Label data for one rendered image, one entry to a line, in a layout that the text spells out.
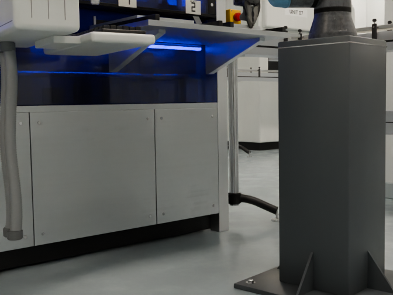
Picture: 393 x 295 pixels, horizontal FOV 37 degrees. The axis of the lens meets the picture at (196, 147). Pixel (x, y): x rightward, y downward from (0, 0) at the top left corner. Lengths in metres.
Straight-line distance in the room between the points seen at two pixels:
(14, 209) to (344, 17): 1.18
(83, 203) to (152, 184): 0.33
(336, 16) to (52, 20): 0.85
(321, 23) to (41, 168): 1.11
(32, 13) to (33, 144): 0.70
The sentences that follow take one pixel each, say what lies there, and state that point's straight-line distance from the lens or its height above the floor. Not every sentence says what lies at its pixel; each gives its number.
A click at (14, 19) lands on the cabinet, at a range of 1.60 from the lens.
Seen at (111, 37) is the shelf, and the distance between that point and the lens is 1.68.
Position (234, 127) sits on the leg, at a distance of 2.94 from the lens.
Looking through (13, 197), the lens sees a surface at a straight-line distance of 1.91.
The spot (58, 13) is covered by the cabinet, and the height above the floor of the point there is 0.85.
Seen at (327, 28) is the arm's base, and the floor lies 0.82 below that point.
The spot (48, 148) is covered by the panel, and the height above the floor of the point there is 0.44.
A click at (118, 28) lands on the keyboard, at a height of 0.82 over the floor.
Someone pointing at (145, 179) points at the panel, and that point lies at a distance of 2.44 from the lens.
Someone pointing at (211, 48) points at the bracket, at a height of 0.84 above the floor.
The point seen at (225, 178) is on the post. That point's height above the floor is 0.25.
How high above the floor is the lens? 0.60
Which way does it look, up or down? 4 degrees down
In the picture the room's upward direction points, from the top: 1 degrees counter-clockwise
